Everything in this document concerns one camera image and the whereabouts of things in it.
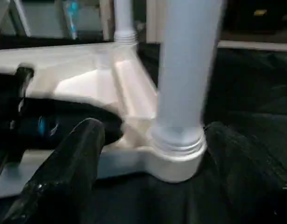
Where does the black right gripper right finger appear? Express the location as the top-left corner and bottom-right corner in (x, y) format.
(203, 121), (287, 224)

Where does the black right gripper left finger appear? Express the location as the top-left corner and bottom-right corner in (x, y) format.
(0, 118), (107, 224)

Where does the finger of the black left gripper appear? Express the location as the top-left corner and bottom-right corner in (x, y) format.
(20, 98), (124, 151)

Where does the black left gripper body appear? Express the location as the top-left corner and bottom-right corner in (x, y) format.
(0, 65), (37, 164)

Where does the white plastic table top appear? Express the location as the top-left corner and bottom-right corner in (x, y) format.
(0, 42), (208, 200)

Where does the white plastic table leg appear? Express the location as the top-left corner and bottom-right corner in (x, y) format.
(150, 0), (226, 157)
(113, 0), (138, 46)

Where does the black work mat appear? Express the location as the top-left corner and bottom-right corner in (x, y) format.
(0, 35), (287, 224)

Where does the teal plastic object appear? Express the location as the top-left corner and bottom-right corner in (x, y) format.
(63, 0), (81, 40)

